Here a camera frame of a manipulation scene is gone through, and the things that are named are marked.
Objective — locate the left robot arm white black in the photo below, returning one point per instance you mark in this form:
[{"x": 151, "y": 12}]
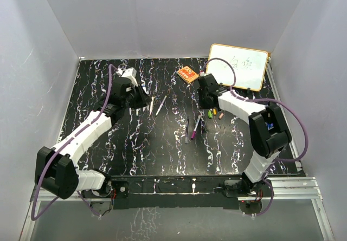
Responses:
[{"x": 57, "y": 167}]

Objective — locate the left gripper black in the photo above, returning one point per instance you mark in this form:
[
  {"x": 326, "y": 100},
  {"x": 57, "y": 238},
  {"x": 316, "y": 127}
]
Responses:
[{"x": 144, "y": 99}]

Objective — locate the orange spiral notebook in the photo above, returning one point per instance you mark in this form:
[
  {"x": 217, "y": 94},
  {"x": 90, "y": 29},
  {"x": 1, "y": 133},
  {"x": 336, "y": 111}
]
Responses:
[{"x": 187, "y": 74}]

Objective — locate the peach cap marker pen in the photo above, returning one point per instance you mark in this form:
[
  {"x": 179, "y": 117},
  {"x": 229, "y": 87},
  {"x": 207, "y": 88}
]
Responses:
[{"x": 151, "y": 105}]

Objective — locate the blue eraser tool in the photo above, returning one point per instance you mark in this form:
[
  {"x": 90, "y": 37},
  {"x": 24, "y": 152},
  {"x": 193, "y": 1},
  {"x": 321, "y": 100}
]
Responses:
[{"x": 269, "y": 125}]

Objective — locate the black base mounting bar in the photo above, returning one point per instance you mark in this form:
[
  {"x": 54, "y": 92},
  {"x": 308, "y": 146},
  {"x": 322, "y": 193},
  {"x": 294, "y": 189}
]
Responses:
[{"x": 226, "y": 191}]

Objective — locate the white board yellow frame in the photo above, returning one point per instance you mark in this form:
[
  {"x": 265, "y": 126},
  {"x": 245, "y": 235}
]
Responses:
[{"x": 238, "y": 67}]

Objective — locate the magenta cap marker pen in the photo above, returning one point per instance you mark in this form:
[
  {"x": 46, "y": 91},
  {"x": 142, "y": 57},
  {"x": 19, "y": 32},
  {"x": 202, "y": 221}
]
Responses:
[{"x": 195, "y": 127}]

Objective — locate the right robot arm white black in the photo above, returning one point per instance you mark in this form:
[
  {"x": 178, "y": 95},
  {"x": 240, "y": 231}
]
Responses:
[{"x": 269, "y": 132}]

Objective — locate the light blue cap marker pen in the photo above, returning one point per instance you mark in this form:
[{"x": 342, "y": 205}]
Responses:
[{"x": 161, "y": 105}]

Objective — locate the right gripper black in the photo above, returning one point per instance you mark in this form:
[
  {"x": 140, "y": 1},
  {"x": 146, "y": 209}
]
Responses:
[{"x": 202, "y": 105}]

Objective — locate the lime pen cap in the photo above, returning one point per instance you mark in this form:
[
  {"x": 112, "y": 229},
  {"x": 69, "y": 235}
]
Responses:
[{"x": 210, "y": 114}]

